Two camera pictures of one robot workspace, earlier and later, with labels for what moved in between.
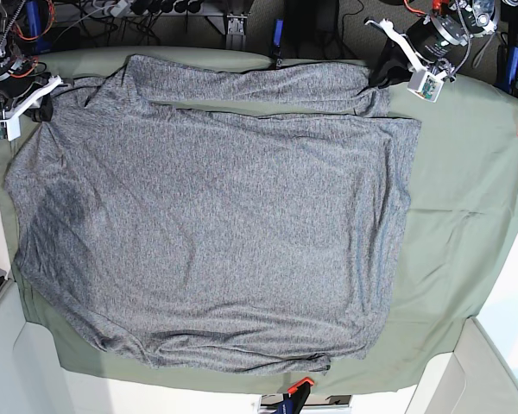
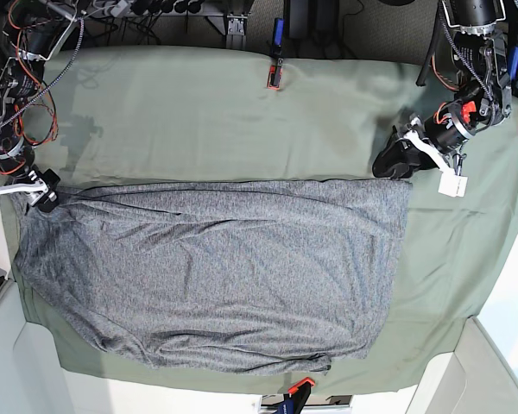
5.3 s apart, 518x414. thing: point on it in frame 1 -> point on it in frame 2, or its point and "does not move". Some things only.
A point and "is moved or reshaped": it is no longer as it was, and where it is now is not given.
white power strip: x=120 y=9 does not move
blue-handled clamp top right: x=511 y=68 does not move
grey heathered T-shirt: x=219 y=216 is moved or reshaped
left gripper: x=14 y=76 -> x=20 y=179
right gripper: x=429 y=39 -> x=445 y=132
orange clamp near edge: x=295 y=398 does not move
